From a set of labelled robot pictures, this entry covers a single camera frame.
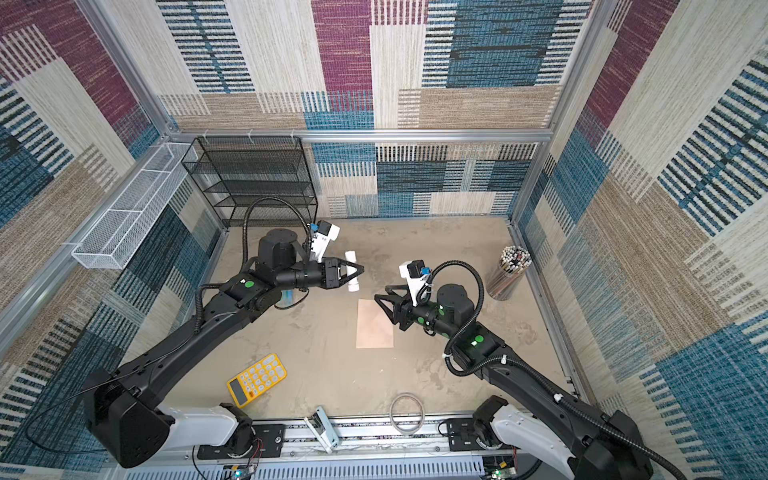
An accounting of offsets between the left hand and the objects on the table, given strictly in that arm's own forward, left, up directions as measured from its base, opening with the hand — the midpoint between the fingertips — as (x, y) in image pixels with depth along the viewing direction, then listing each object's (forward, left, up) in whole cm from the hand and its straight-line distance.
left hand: (362, 266), depth 69 cm
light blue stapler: (-28, +10, -28) cm, 41 cm away
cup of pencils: (+8, -41, -19) cm, 45 cm away
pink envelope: (-1, -2, -30) cm, 30 cm away
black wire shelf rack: (+49, +46, -10) cm, 68 cm away
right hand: (-4, -5, -7) cm, 9 cm away
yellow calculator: (-15, +30, -29) cm, 45 cm away
